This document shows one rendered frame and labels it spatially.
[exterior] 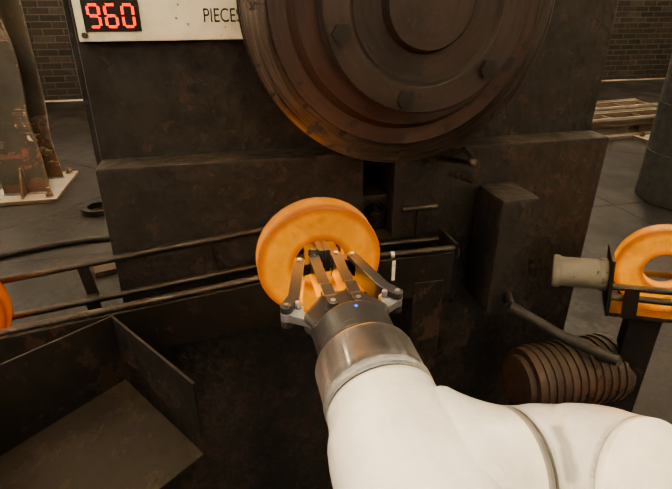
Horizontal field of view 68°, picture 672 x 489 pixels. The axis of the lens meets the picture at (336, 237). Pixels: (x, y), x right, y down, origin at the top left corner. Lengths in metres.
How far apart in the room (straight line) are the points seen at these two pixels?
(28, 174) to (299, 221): 3.12
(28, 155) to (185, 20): 2.78
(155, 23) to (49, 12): 6.21
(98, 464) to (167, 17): 0.64
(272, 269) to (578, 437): 0.37
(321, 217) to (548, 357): 0.57
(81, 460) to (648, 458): 0.61
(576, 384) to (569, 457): 0.63
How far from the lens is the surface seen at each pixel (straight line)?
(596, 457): 0.39
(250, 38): 0.74
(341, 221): 0.59
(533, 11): 0.85
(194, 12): 0.87
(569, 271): 0.98
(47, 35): 7.10
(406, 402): 0.35
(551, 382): 0.99
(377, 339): 0.40
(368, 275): 0.54
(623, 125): 5.17
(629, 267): 0.99
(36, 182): 3.62
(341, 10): 0.67
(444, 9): 0.71
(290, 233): 0.58
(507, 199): 0.93
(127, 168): 0.89
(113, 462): 0.73
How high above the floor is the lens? 1.12
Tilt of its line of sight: 25 degrees down
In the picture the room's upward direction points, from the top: straight up
